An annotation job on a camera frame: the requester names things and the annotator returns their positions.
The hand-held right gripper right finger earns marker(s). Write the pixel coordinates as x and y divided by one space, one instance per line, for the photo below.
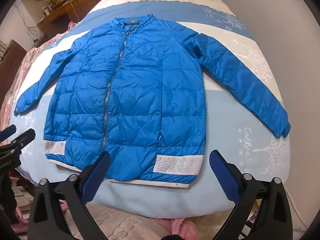
223 177

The pink floral quilt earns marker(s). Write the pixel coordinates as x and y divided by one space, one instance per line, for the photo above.
22 72

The blue and white bed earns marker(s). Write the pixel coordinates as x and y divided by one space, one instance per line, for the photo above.
225 30

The blue puffer jacket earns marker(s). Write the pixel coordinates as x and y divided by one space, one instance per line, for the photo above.
140 92

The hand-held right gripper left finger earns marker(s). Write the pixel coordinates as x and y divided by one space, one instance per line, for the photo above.
96 176

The pink fuzzy cloth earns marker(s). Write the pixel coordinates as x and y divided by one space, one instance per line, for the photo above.
182 230

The dark wooden headboard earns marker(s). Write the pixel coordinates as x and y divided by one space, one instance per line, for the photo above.
10 57

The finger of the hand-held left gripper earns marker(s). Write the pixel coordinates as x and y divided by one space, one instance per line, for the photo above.
22 140
7 132

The beige plush cushion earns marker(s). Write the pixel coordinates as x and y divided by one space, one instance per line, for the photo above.
125 225

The beige stacked boards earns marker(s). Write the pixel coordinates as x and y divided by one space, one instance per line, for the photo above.
22 195

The wooden desk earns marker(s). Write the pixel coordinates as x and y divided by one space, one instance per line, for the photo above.
58 13

